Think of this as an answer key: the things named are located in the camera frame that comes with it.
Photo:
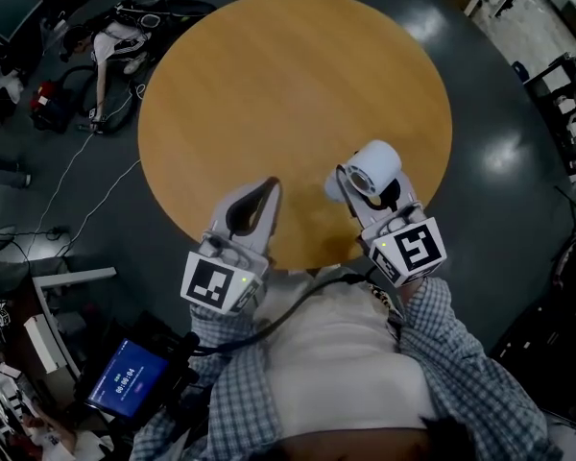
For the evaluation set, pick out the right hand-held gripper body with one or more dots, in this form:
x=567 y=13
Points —
x=413 y=248

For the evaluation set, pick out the person's torso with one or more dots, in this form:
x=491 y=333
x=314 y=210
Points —
x=341 y=353

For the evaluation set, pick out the black equipment case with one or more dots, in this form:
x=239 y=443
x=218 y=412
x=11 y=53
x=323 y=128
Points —
x=547 y=348

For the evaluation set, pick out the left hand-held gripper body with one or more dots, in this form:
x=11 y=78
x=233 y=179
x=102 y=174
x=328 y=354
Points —
x=211 y=281

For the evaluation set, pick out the grey shelf frame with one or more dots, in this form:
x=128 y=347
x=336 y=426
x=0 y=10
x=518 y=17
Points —
x=72 y=276

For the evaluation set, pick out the white tape roll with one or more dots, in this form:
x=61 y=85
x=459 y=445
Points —
x=376 y=159

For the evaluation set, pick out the white box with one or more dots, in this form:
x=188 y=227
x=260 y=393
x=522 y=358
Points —
x=40 y=344

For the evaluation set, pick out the red and blue vacuum cleaner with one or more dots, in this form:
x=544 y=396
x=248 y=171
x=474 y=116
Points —
x=48 y=106

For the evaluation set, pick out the leopard print scrunchie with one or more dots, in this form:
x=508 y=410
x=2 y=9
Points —
x=383 y=299

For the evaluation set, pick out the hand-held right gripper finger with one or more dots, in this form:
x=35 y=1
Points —
x=408 y=197
x=365 y=216

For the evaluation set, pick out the person's right forearm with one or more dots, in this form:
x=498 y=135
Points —
x=441 y=320

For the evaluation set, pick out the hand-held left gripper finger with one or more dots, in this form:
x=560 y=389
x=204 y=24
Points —
x=221 y=211
x=269 y=228

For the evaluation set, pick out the black frame cart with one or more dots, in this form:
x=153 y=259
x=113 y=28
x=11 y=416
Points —
x=561 y=108

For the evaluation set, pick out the black tablet with blue screen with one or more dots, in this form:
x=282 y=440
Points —
x=127 y=382

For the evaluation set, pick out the person's left forearm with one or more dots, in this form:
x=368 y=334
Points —
x=221 y=348

